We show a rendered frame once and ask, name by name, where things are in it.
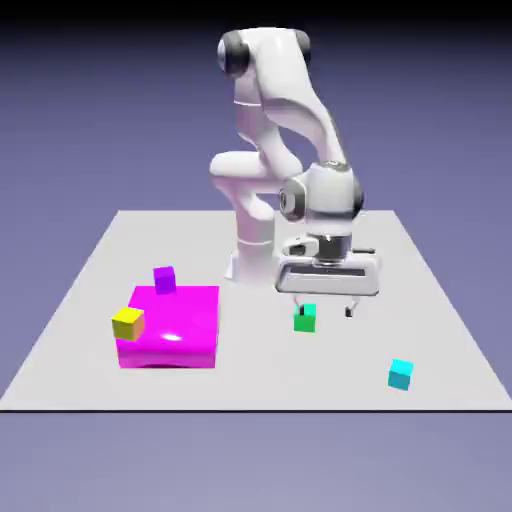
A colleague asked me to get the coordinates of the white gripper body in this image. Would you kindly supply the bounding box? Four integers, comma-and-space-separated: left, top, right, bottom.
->
274, 247, 382, 298

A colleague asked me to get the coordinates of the small green cube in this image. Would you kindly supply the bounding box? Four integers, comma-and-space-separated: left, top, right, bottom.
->
292, 302, 318, 334

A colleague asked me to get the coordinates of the small cyan cube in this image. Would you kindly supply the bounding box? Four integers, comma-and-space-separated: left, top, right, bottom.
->
386, 358, 415, 392

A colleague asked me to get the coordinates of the small purple cube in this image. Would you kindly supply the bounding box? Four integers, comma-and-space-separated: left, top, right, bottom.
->
152, 265, 178, 296

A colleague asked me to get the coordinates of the small yellow cube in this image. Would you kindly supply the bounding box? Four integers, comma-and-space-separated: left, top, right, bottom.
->
110, 306, 146, 343

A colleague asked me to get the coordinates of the large magenta box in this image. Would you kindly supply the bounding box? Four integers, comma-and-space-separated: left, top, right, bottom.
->
115, 284, 221, 370

